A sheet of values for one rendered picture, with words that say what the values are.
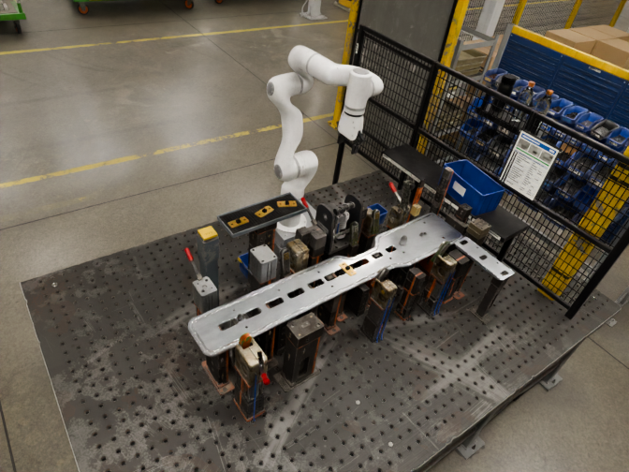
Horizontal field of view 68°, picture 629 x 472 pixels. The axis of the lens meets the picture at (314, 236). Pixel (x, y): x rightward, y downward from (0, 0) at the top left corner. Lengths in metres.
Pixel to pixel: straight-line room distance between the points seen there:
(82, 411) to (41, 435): 0.85
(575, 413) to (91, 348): 2.68
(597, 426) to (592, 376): 0.36
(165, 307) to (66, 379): 0.48
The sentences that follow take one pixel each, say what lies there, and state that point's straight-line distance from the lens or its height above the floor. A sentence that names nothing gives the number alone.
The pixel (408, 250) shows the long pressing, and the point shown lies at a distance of 2.20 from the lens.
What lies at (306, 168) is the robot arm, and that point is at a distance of 2.29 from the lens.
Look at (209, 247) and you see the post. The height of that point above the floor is 1.11.
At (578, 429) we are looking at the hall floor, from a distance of 3.28.
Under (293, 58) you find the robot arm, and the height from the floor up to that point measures 1.69.
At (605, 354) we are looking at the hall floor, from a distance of 3.77.
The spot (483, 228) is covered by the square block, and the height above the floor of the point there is 1.06.
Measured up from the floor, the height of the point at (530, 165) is 1.31.
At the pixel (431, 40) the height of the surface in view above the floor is 1.26.
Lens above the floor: 2.40
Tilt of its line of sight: 41 degrees down
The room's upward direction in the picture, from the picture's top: 9 degrees clockwise
